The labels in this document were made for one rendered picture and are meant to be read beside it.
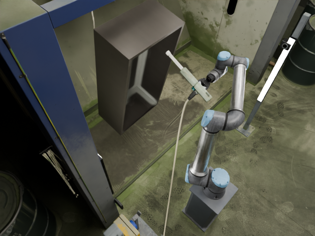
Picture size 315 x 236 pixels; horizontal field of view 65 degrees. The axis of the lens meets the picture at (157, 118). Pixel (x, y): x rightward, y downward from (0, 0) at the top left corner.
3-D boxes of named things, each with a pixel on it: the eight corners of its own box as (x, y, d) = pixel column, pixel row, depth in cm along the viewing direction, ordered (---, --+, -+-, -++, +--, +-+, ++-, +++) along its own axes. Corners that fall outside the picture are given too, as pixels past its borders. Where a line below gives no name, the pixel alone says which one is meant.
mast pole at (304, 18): (242, 128, 330) (303, 14, 199) (244, 126, 333) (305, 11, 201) (245, 130, 328) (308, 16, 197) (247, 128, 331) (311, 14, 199)
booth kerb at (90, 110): (52, 141, 308) (49, 135, 297) (51, 140, 308) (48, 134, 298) (190, 46, 427) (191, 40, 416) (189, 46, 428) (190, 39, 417)
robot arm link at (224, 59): (234, 51, 189) (229, 63, 199) (219, 48, 190) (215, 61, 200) (233, 59, 183) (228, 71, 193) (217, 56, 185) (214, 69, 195)
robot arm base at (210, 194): (229, 188, 214) (232, 184, 206) (216, 204, 205) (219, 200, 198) (211, 174, 222) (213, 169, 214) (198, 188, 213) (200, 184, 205)
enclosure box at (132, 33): (98, 114, 273) (93, 28, 169) (136, 85, 301) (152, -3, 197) (120, 135, 265) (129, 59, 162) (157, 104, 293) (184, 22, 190)
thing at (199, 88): (200, 108, 200) (214, 96, 180) (197, 111, 198) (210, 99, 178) (161, 64, 205) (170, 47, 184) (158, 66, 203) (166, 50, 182)
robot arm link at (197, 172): (204, 191, 200) (228, 122, 150) (183, 185, 202) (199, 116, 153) (205, 175, 211) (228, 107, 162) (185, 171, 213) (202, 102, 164)
